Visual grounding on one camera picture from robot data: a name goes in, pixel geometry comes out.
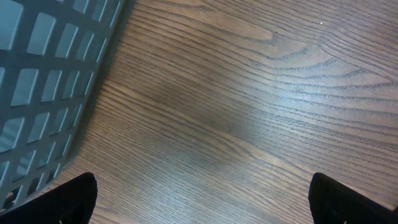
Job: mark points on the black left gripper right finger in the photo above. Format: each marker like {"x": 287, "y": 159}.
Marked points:
{"x": 334, "y": 203}

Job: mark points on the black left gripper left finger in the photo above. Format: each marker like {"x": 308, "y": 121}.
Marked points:
{"x": 71, "y": 203}

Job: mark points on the dark grey plastic basket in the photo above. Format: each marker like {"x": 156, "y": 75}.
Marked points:
{"x": 54, "y": 59}

